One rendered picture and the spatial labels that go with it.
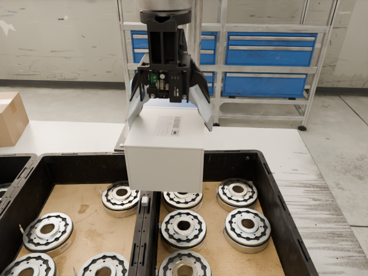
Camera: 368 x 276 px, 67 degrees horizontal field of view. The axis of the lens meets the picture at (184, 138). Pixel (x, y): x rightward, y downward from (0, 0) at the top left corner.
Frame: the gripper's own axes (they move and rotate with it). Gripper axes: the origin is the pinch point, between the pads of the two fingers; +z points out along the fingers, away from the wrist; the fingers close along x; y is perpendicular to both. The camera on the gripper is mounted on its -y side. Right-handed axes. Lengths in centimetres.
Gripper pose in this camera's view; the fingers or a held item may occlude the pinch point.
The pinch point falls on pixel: (171, 127)
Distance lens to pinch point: 50.8
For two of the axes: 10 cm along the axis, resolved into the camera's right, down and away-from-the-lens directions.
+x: 10.0, 0.4, -0.5
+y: -0.6, 5.4, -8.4
